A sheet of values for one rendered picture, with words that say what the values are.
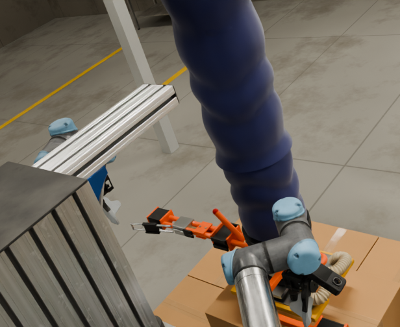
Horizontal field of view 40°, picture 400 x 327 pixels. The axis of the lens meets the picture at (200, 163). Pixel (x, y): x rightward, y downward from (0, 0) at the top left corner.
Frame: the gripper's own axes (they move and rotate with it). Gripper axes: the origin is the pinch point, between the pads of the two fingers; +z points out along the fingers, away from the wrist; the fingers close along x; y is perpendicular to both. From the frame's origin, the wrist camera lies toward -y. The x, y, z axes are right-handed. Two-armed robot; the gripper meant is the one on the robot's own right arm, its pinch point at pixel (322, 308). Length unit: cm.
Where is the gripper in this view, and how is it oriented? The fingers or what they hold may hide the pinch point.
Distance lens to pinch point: 155.9
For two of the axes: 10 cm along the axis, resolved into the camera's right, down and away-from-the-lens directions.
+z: 3.0, 8.2, 4.9
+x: -5.9, 5.7, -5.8
